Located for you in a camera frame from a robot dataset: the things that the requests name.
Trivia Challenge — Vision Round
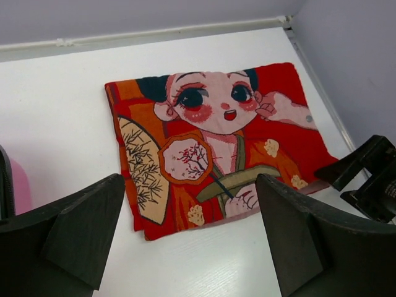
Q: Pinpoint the red cartoon girl cloth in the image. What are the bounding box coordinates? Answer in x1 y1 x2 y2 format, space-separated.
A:
105 62 335 241

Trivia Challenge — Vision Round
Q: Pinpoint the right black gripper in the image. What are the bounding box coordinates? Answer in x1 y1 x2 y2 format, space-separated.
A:
314 135 395 223

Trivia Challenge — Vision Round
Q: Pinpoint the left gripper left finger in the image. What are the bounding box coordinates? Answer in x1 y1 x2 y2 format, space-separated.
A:
1 174 125 296

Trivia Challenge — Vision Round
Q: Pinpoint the pink hard-shell suitcase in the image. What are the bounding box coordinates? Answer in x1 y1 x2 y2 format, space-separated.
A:
1 147 33 220

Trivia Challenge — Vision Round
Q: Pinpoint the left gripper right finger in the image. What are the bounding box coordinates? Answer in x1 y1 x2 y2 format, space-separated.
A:
256 174 395 296

